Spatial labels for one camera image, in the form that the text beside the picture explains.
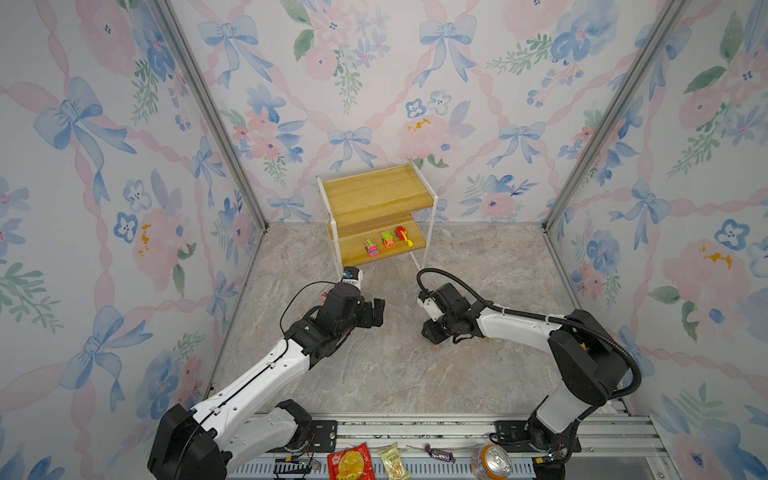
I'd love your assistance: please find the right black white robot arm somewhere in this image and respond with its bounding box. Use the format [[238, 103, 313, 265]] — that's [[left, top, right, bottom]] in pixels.
[[418, 283, 633, 452]]

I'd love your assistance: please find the left thin black cable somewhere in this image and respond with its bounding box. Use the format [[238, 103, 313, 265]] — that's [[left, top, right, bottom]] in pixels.
[[279, 280, 343, 337]]

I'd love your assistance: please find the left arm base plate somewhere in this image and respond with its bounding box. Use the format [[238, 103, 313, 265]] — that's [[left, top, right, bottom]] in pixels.
[[281, 420, 338, 454]]

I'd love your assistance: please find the purple wrapped candy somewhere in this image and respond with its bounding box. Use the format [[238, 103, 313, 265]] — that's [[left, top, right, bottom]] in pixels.
[[424, 444, 456, 464]]

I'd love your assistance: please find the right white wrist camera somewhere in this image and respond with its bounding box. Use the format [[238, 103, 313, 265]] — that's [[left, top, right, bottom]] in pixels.
[[418, 291, 443, 322]]

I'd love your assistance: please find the white frame wooden two-tier shelf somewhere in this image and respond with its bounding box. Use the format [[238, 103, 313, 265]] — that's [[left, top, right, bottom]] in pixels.
[[317, 161, 439, 274]]

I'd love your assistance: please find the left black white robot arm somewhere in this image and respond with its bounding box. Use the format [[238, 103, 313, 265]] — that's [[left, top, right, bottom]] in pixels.
[[147, 282, 385, 479]]

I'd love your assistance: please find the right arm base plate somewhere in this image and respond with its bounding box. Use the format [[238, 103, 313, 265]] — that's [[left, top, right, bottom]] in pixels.
[[488, 420, 582, 455]]

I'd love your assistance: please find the silver drink can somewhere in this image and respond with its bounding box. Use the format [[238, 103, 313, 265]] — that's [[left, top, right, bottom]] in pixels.
[[471, 444, 512, 480]]

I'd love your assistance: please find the green snack packet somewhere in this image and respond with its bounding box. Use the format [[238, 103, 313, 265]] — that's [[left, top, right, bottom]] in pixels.
[[377, 444, 411, 480]]

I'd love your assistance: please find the red yellow toy excavator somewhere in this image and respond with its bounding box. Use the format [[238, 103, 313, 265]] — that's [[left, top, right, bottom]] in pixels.
[[395, 226, 414, 248]]

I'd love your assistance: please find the red snack packet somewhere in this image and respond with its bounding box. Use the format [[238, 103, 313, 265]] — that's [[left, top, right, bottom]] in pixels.
[[327, 443, 376, 480]]

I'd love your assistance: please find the right black corrugated cable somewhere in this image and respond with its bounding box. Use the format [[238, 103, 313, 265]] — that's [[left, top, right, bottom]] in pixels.
[[416, 267, 643, 398]]

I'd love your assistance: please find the green orange toy truck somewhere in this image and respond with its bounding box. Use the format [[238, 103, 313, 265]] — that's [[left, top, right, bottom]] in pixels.
[[381, 231, 395, 249]]

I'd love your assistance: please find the pink toy car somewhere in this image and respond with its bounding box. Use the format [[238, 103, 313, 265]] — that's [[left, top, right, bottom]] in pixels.
[[364, 238, 379, 258]]

